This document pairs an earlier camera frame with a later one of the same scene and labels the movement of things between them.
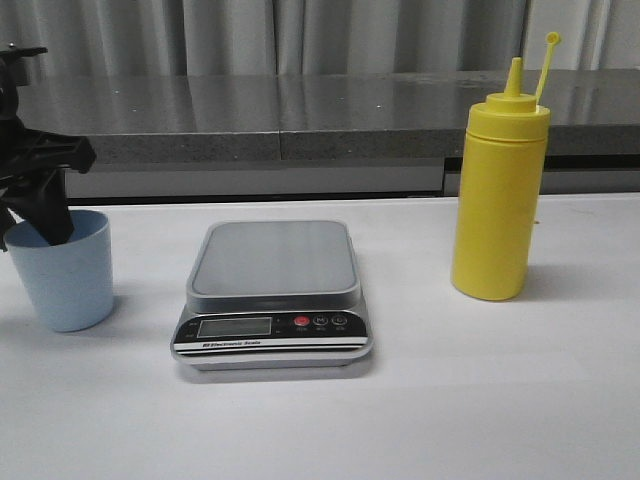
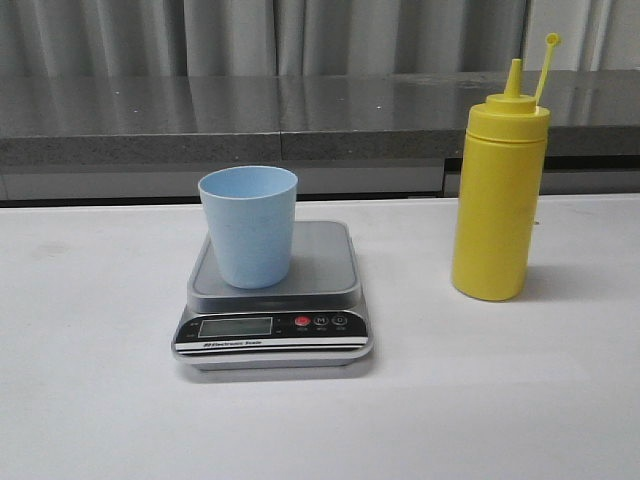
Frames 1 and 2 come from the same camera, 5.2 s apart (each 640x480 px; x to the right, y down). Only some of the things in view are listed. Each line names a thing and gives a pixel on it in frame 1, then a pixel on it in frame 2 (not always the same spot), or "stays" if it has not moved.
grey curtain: [139, 37] stays
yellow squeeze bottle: [501, 190] stays
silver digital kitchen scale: [273, 296] stays
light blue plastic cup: [73, 281] -> [251, 211]
